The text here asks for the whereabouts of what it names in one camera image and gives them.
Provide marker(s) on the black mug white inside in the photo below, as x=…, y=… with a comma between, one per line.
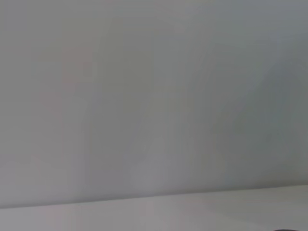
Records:
x=287, y=230

